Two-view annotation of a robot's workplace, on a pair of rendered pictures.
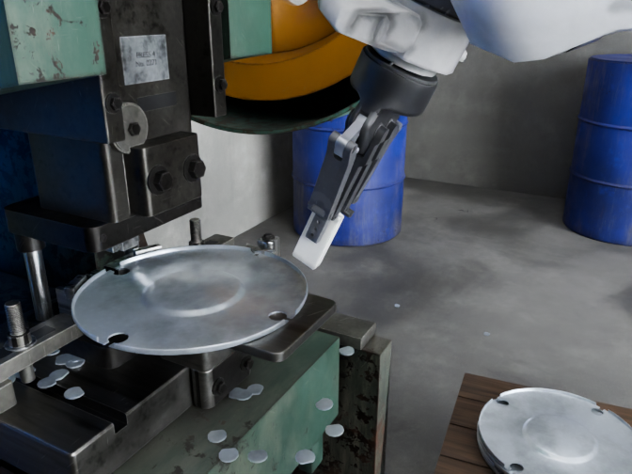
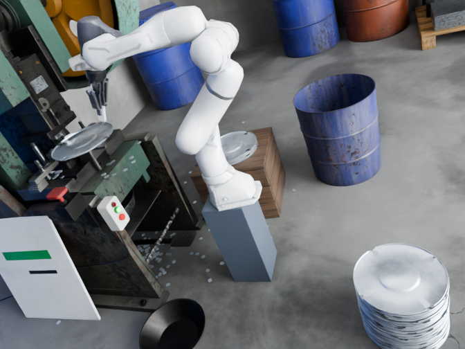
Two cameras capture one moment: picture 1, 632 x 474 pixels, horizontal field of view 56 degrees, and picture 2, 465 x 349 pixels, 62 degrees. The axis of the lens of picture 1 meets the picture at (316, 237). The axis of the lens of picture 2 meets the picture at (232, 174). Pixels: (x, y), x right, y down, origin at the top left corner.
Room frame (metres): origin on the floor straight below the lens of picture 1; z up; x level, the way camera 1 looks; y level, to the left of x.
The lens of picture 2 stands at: (-0.96, -0.43, 1.37)
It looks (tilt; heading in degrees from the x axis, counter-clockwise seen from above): 32 degrees down; 1
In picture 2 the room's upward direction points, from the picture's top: 22 degrees counter-clockwise
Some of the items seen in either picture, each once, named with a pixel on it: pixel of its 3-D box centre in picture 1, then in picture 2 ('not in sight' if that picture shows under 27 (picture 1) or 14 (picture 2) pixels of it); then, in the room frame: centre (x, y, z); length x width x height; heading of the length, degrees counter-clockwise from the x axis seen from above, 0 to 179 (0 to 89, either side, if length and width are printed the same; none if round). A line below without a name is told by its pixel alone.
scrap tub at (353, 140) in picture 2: not in sight; (340, 131); (0.84, -1.04, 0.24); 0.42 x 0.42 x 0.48
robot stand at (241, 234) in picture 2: not in sight; (242, 233); (0.36, -0.35, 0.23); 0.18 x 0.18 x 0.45; 65
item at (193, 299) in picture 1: (193, 290); (82, 140); (0.67, 0.16, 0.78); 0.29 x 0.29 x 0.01
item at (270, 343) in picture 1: (227, 344); (98, 151); (0.65, 0.11, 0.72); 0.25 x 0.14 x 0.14; 61
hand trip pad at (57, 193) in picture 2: not in sight; (61, 199); (0.33, 0.22, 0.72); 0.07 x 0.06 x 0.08; 61
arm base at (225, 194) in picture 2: not in sight; (230, 181); (0.34, -0.39, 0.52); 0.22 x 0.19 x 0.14; 65
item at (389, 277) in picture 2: not in sight; (398, 275); (-0.15, -0.81, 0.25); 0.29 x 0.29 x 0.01
